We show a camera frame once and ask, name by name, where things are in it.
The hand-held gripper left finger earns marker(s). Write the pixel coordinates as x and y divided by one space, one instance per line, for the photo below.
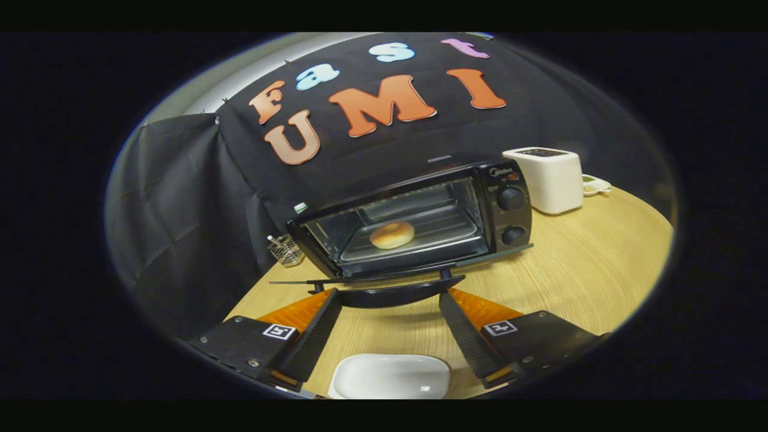
315 339

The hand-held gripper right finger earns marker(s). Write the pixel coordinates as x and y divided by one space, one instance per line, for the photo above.
465 339

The sugared donut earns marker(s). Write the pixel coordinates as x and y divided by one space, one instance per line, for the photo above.
392 235

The black toaster oven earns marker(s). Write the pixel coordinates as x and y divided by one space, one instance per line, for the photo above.
510 180

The white toaster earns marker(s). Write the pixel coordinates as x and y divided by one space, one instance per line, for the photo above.
555 180

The white ceramic plate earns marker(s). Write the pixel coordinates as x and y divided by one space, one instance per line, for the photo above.
390 378

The black backdrop cloth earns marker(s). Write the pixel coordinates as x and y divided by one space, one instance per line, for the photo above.
180 198

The small white dish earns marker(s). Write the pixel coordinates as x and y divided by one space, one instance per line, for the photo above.
595 186

